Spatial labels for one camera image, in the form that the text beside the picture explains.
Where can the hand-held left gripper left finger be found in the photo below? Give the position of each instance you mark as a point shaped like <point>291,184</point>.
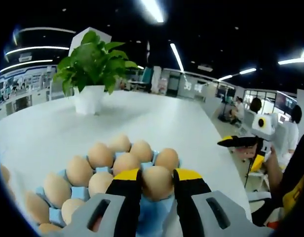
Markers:
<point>122,212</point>

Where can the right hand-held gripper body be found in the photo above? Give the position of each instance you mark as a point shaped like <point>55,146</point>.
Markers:
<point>269,126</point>

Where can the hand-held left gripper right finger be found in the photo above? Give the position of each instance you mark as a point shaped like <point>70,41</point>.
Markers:
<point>191,212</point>

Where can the brown egg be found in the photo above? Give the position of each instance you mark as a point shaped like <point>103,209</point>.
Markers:
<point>157,182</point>

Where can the blue egg tray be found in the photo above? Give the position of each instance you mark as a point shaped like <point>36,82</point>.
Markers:
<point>79,193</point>

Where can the person's right hand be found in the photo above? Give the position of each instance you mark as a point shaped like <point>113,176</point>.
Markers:
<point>271,158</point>

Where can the operator person, dark clothes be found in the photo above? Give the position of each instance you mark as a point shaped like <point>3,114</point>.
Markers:
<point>297,172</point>

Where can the ceiling air conditioner unit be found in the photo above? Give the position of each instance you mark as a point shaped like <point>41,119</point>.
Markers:
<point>205,67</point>
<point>25,57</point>

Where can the straight ceiling light strip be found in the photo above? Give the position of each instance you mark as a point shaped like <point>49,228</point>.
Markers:
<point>177,58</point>
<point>152,11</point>

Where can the green plant in white pot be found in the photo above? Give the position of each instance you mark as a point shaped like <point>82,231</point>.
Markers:
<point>92,61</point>

